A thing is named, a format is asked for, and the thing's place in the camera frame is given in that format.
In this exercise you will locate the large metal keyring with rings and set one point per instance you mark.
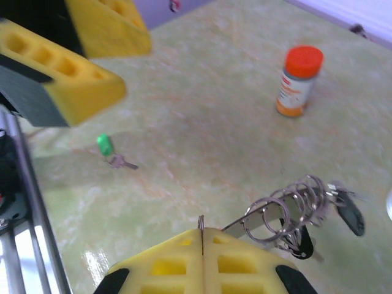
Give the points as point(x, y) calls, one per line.
point(254, 220)

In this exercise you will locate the black tag key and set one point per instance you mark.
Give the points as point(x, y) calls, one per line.
point(352, 214)

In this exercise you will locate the orange capped supplement bottle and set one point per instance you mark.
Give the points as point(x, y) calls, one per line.
point(297, 82)

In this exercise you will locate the green tag key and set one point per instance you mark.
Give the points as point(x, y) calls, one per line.
point(105, 144)

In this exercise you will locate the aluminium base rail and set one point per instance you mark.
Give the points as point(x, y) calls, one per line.
point(33, 214)

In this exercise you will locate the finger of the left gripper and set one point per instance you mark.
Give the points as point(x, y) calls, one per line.
point(82, 92)
point(116, 27)

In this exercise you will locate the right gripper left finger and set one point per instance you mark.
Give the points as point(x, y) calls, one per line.
point(165, 266)

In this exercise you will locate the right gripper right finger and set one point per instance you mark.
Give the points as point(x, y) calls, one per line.
point(242, 266)

